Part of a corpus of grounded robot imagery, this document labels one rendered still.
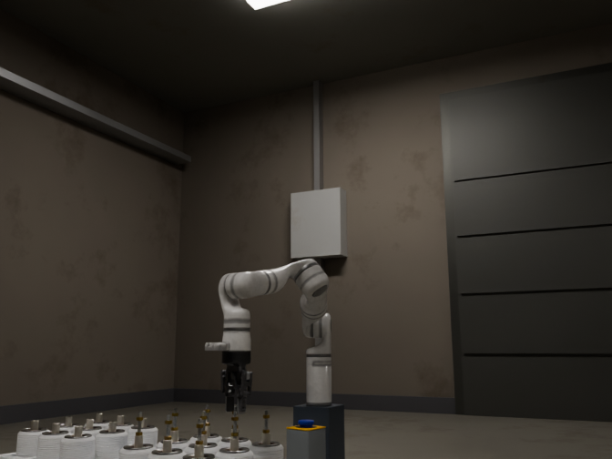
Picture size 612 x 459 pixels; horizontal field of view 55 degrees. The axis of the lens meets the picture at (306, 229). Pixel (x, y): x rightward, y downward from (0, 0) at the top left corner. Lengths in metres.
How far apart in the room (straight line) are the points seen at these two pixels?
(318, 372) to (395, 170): 3.15
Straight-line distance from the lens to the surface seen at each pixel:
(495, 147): 4.88
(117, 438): 1.97
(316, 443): 1.51
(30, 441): 2.10
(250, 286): 1.54
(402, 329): 4.86
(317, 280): 1.76
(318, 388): 2.16
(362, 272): 5.00
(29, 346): 4.71
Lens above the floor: 0.51
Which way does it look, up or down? 11 degrees up
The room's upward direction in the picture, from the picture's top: straight up
